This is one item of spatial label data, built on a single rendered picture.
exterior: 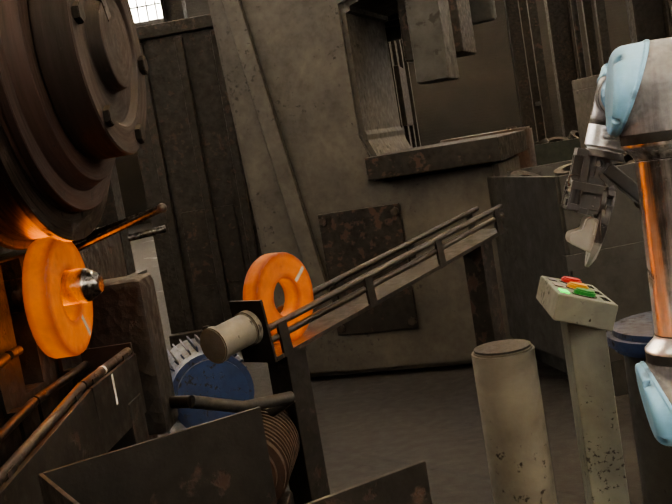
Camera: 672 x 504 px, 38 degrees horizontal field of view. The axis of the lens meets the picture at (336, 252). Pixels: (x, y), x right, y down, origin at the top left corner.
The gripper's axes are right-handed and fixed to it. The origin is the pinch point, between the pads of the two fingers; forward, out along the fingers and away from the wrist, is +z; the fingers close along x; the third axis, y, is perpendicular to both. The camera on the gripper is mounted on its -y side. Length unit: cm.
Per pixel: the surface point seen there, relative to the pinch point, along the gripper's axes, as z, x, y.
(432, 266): 8.8, -17.2, 27.6
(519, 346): 18.5, -1.0, 9.5
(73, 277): 9, 62, 75
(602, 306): 7.4, 4.6, -2.6
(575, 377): 22.6, -2.5, -2.2
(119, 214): 113, -784, 306
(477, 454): 70, -97, 0
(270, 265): 9, 20, 56
